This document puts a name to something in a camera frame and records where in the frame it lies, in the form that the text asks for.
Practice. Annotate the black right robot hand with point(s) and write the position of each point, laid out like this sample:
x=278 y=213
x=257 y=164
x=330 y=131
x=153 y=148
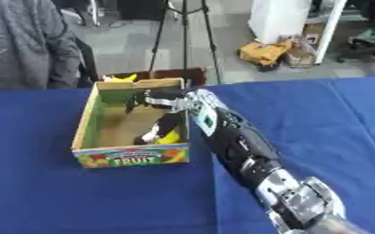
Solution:
x=164 y=99

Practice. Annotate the yellow toy fruit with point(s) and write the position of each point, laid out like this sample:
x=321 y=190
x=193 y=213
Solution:
x=170 y=137

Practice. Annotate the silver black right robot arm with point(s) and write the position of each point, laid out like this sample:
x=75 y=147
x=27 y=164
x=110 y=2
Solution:
x=244 y=146

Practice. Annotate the dark brown box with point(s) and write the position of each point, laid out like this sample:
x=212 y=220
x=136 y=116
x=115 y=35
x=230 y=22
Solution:
x=180 y=73

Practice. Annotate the cardboard box with green inside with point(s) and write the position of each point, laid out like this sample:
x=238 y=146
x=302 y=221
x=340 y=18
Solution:
x=126 y=123

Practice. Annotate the yellow toy banana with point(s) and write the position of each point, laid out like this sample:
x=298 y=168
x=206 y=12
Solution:
x=122 y=78

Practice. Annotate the black tripod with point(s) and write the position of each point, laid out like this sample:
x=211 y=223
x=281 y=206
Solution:
x=185 y=33

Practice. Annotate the black crate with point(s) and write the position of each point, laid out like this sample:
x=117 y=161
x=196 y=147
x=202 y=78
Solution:
x=140 y=9

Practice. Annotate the yellow bag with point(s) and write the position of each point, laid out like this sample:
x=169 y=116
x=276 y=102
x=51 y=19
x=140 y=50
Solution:
x=263 y=53

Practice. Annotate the white cabinet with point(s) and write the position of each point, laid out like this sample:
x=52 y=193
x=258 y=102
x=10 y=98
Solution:
x=281 y=19

